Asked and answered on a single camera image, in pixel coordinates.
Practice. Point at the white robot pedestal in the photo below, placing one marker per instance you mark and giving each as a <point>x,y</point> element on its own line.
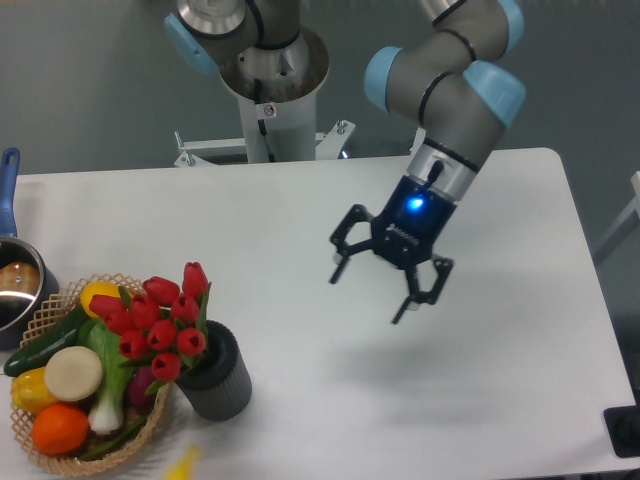
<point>276,92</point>

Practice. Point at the yellow squash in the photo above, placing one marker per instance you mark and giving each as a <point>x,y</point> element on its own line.
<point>100,298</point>

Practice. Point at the green bean pod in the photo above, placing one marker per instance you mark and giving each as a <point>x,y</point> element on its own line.
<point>115,443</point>

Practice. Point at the orange fruit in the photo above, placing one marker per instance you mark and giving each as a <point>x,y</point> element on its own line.
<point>59,429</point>

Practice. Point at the yellow object at bottom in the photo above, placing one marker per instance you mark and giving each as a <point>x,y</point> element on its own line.
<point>183,467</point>

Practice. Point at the black device at table edge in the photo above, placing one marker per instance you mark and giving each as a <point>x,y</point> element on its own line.
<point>623,428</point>

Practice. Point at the green bok choy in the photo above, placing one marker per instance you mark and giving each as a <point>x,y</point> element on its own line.
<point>108,412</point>

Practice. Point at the dark grey ribbed vase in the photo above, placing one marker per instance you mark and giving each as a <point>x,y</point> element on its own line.
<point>220,387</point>

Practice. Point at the purple sweet potato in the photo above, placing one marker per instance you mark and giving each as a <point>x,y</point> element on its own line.
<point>136,391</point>

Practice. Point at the yellow bell pepper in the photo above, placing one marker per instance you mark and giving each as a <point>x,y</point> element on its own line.
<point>30,392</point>

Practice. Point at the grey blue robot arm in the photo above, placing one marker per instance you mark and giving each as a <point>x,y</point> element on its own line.
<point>451,88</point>

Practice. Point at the dark green cucumber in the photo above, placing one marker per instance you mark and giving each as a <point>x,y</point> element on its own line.
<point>40,350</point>

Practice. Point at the woven wicker basket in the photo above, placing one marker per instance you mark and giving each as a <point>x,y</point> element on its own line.
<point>50,313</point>

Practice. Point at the white frame at right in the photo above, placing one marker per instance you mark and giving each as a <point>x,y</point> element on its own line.
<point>620,228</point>

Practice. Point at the blue handled saucepan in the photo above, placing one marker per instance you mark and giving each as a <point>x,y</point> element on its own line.
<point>26,281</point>

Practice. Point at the beige round disc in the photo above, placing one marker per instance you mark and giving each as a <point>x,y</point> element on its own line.
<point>73,373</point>

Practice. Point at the red tulip bouquet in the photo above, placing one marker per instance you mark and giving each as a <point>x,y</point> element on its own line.
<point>165,326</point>

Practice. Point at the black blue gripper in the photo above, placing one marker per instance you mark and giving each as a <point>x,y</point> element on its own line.
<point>412,230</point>

